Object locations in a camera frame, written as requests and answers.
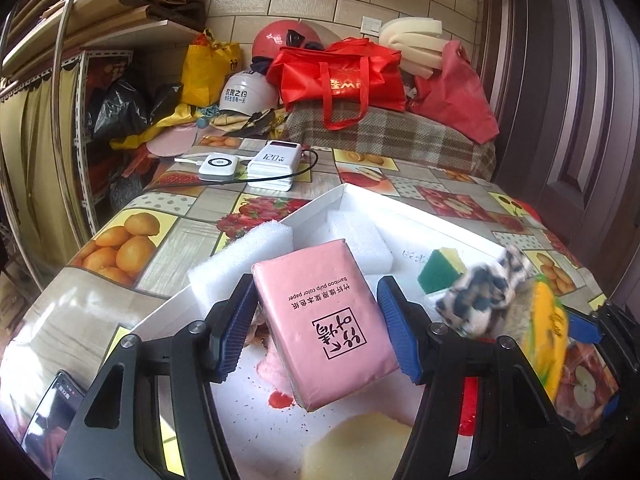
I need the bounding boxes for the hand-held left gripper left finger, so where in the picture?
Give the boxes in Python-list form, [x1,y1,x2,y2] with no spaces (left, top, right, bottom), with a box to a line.
[51,274,258,480]

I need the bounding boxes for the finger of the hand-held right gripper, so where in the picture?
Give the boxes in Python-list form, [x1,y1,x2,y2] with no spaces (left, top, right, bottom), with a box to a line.
[557,390,633,456]
[567,302,636,346]

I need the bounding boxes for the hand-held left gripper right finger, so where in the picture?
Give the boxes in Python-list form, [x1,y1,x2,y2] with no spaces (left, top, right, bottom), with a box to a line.
[376,274,582,480]

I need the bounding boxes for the yellow green packet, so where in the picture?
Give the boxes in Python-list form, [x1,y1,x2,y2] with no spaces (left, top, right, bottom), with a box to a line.
[520,280,571,403]

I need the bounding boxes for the large white foam block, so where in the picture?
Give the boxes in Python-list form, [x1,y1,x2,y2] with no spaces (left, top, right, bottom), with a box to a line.
[187,223,295,316]

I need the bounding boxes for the yellow green sponge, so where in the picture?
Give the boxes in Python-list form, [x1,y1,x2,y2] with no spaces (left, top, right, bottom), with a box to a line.
[417,246,468,295]

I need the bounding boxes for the pink tissue pack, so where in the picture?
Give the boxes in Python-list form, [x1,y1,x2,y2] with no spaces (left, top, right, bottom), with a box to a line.
[250,238,401,413]

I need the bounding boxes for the white dark-spotted cloth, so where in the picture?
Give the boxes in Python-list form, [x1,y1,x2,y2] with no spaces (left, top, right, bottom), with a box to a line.
[434,245,533,338]

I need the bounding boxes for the small white foam block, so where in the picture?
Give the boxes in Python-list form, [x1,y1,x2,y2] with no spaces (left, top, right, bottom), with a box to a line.
[326,210,395,276]

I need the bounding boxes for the white tray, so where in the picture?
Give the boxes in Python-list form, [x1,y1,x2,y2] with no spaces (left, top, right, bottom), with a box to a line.
[125,182,551,480]

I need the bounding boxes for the pale yellow foam piece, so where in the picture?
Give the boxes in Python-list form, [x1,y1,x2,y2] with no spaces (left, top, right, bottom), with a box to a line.
[300,411,413,480]

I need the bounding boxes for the fruit print tablecloth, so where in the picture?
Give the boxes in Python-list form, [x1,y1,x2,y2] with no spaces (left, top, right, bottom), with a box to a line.
[0,132,616,461]

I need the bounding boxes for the white power bank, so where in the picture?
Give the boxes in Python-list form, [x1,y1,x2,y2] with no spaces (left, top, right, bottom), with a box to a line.
[246,141,307,192]

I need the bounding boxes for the plaid blanket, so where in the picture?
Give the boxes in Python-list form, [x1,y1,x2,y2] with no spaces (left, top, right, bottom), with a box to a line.
[285,107,497,183]

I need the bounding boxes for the black phone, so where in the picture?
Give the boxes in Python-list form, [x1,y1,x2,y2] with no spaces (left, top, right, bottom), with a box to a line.
[22,370,88,461]

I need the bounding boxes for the pink round mat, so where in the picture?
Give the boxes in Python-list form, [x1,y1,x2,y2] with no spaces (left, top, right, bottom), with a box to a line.
[147,130,198,158]

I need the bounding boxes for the yellow raincoat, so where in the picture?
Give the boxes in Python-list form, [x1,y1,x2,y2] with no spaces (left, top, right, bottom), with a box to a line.
[110,102,291,151]

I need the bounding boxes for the white helmet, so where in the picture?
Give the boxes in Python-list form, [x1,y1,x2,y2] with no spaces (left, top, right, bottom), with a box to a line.
[218,71,281,115]

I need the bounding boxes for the plain red bag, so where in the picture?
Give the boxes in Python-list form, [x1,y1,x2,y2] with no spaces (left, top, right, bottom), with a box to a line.
[410,40,501,143]

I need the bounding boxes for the black garbage bag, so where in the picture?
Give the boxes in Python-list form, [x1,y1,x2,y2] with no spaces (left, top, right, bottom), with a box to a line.
[90,77,183,141]

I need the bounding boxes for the red tote bag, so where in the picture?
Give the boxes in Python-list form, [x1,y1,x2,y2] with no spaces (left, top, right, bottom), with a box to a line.
[266,37,407,131]

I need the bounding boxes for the olive curtain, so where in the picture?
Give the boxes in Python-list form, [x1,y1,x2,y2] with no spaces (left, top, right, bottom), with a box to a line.
[0,60,83,271]

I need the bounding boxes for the yellow bag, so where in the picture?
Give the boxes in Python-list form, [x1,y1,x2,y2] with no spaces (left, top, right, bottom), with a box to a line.
[180,30,242,106]

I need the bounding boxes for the white metal shelf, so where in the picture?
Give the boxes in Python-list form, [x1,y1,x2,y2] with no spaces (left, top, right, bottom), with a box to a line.
[0,25,211,211]

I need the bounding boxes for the red helmet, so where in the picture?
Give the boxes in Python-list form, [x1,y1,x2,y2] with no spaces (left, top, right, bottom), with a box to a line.
[251,19,331,58]

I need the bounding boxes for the cream foam pieces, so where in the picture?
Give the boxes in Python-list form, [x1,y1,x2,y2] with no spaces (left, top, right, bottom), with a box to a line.
[378,16,447,80]

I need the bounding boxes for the metal clothes rack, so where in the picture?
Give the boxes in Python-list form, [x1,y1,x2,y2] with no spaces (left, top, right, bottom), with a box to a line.
[50,0,101,241]

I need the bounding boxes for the white wireless charger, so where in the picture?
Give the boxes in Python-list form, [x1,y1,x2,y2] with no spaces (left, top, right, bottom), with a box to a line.
[197,151,240,182]

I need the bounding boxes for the thin black cable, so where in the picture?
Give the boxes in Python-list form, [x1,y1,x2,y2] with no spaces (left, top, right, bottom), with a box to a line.
[145,147,321,193]

